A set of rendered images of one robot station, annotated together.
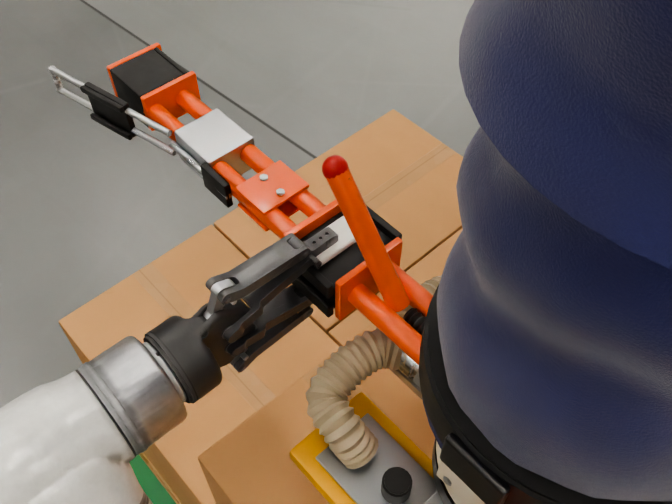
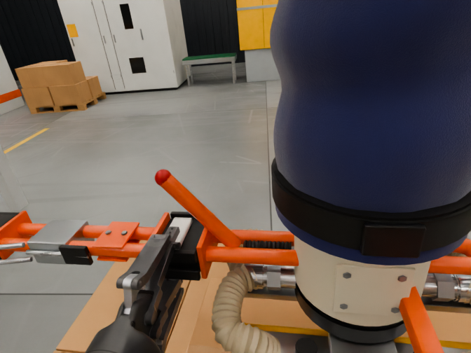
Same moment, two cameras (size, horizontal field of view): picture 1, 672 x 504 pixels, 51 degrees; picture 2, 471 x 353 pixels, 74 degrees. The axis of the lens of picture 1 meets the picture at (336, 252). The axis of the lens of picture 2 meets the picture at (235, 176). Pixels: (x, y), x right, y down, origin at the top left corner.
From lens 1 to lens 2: 0.29 m
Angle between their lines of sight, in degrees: 36
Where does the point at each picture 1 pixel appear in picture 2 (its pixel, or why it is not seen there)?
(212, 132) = (56, 230)
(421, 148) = not seen: hidden behind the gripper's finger
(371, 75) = not seen: hidden behind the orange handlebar
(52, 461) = not seen: outside the picture
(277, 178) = (117, 229)
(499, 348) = (378, 115)
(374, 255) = (210, 218)
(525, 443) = (424, 172)
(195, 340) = (129, 331)
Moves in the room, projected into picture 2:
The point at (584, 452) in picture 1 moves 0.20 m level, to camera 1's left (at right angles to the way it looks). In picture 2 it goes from (461, 143) to (284, 278)
